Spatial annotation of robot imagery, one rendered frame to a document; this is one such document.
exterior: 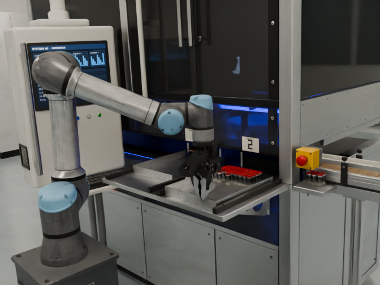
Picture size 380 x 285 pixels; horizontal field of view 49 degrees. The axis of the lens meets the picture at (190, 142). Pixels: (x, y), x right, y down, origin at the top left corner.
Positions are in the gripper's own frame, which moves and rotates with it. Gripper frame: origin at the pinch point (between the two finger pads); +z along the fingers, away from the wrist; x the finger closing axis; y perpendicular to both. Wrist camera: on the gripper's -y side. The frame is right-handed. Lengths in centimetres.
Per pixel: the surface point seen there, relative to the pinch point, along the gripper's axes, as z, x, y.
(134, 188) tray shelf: 3.6, 35.7, -1.3
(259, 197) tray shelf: 3.6, -10.0, 20.2
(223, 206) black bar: 2.0, -8.0, 2.4
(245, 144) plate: -10.2, 9.8, 38.4
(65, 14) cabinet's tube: -69, 93, 9
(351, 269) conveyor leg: 39, -31, 53
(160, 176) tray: 1.8, 35.1, 12.5
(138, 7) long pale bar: -70, 65, 32
